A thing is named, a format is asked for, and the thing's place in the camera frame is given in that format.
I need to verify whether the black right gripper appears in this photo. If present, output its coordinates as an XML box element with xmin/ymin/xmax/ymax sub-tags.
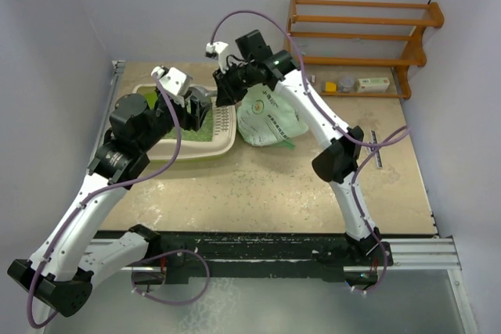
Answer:
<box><xmin>212</xmin><ymin>61</ymin><xmax>257</xmax><ymax>107</ymax></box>

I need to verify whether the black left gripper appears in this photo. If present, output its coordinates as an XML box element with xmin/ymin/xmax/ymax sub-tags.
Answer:
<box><xmin>139</xmin><ymin>89</ymin><xmax>211</xmax><ymax>152</ymax></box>

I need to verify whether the green cat litter bag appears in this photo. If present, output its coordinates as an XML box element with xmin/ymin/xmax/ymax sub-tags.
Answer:
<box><xmin>236</xmin><ymin>84</ymin><xmax>308</xmax><ymax>147</ymax></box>

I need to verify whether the black white bag sealing strip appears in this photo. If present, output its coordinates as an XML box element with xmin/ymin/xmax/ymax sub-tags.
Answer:
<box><xmin>369</xmin><ymin>130</ymin><xmax>384</xmax><ymax>169</ymax></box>

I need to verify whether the silver metal scoop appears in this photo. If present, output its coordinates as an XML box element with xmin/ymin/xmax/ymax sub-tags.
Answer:
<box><xmin>190</xmin><ymin>85</ymin><xmax>218</xmax><ymax>102</ymax></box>

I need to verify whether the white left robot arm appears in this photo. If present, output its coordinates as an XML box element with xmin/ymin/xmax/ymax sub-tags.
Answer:
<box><xmin>8</xmin><ymin>94</ymin><xmax>211</xmax><ymax>329</ymax></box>

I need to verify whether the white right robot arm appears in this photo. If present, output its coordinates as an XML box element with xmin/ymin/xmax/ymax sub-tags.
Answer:
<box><xmin>205</xmin><ymin>31</ymin><xmax>380</xmax><ymax>264</ymax></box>

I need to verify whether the green litter pellets pile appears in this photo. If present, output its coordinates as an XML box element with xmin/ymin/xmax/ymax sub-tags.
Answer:
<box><xmin>178</xmin><ymin>110</ymin><xmax>214</xmax><ymax>142</ymax></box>

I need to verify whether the beige green litter box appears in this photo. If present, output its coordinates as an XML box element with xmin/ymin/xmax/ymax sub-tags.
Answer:
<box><xmin>132</xmin><ymin>83</ymin><xmax>237</xmax><ymax>162</ymax></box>

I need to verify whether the green white carton box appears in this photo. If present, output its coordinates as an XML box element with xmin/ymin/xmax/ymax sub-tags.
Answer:
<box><xmin>355</xmin><ymin>77</ymin><xmax>391</xmax><ymax>93</ymax></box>

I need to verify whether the yellow small block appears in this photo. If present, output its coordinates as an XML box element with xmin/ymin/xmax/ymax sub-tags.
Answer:
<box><xmin>323</xmin><ymin>81</ymin><xmax>337</xmax><ymax>92</ymax></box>

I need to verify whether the grey round container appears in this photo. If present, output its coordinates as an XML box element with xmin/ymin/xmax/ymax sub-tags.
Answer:
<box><xmin>337</xmin><ymin>74</ymin><xmax>356</xmax><ymax>92</ymax></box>

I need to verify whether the wooden shelf rack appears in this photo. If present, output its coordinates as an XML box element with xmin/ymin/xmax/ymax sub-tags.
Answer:
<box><xmin>286</xmin><ymin>0</ymin><xmax>445</xmax><ymax>100</ymax></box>

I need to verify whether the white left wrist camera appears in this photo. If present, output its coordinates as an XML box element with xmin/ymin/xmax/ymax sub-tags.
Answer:
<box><xmin>151</xmin><ymin>66</ymin><xmax>192</xmax><ymax>107</ymax></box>

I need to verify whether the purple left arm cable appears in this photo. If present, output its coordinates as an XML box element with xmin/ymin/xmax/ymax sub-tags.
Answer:
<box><xmin>26</xmin><ymin>75</ymin><xmax>211</xmax><ymax>329</ymax></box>

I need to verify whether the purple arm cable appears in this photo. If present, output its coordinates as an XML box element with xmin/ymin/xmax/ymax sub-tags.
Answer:
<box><xmin>26</xmin><ymin>75</ymin><xmax>211</xmax><ymax>329</ymax></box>
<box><xmin>210</xmin><ymin>9</ymin><xmax>410</xmax><ymax>296</ymax></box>

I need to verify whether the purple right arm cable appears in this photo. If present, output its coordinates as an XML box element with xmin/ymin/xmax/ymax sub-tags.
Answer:
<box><xmin>210</xmin><ymin>9</ymin><xmax>410</xmax><ymax>296</ymax></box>

